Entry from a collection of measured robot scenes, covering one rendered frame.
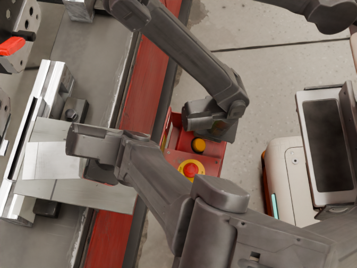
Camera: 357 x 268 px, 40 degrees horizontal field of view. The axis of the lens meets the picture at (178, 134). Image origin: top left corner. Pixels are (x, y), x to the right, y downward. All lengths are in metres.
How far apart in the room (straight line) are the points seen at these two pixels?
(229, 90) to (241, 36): 1.37
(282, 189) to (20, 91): 1.29
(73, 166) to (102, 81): 0.30
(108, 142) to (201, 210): 0.42
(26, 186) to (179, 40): 0.47
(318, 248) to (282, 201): 1.35
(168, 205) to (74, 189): 0.56
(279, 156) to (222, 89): 0.86
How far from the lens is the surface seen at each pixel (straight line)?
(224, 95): 1.00
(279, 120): 2.17
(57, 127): 1.12
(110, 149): 0.84
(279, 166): 1.81
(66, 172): 1.08
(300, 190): 1.79
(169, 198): 0.53
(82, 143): 0.83
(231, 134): 1.19
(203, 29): 2.37
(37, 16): 1.03
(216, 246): 0.44
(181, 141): 1.33
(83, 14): 1.36
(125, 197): 1.03
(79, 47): 1.35
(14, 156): 1.13
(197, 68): 0.93
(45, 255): 1.19
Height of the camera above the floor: 1.99
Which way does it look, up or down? 69 degrees down
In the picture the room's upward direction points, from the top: 10 degrees counter-clockwise
